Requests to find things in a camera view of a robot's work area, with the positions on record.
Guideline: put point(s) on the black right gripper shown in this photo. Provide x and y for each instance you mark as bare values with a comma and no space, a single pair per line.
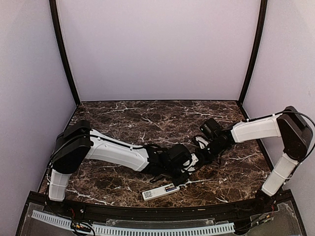
202,159

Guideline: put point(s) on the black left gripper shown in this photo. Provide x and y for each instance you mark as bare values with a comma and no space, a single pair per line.
177,181

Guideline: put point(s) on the white remote control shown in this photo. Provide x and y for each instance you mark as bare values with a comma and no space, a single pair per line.
157,192

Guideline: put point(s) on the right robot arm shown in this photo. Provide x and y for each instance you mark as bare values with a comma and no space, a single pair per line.
289,127

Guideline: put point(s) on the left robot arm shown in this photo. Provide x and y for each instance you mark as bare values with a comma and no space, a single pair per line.
80,141

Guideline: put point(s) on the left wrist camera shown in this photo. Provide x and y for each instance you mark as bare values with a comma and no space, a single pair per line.
194,163

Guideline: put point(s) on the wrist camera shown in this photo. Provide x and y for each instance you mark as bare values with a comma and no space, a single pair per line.
200,141
194,163

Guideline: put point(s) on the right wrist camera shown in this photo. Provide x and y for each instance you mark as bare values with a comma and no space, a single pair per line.
200,141

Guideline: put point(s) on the white slotted cable duct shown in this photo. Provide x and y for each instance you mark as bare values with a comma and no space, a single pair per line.
138,228

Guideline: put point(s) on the black front rail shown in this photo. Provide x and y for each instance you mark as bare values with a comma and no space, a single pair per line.
243,213

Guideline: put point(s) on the black right corner post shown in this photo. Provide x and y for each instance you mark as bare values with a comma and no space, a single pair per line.
254,52

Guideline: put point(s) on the black corner post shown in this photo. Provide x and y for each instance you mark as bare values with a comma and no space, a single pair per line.
62,51
254,52

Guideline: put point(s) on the black left corner post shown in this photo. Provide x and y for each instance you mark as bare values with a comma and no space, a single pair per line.
62,51

